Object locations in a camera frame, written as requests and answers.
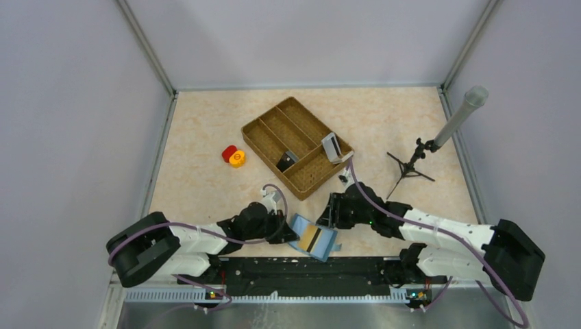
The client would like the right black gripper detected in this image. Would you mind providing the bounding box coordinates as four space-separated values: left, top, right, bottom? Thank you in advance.
317 192 373 229

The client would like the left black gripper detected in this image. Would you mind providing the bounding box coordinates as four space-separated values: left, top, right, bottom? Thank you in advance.
244 210 299 245

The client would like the gold credit card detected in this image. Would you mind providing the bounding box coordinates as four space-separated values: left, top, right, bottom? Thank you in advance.
297 224 322 253

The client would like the blue card holder wallet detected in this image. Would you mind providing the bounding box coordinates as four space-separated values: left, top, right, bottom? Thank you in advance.
288 213 342 262

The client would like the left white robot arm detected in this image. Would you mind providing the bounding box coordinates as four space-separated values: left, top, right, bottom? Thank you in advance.
106 202 299 287

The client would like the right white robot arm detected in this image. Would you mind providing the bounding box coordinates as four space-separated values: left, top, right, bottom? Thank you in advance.
317 184 545 302

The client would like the black card in tray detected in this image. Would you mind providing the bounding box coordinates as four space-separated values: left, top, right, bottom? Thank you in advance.
276 150 299 173

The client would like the grey white card stand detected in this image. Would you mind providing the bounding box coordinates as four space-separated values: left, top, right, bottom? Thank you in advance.
321 132 354 165

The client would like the orange cylinder block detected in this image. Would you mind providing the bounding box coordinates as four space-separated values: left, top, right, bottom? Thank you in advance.
229 150 246 169

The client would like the woven brown divided tray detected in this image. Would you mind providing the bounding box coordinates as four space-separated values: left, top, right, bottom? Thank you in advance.
241 97 354 200

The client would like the red cylinder block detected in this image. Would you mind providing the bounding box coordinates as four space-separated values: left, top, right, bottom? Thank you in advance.
221 145 238 163

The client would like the grey microphone on tripod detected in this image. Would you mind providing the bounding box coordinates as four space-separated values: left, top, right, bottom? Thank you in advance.
386 85 489 199

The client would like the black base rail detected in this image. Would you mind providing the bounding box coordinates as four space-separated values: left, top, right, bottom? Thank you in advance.
181 256 436 310

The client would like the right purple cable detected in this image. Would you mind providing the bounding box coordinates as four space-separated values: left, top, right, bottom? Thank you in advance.
345 156 530 329

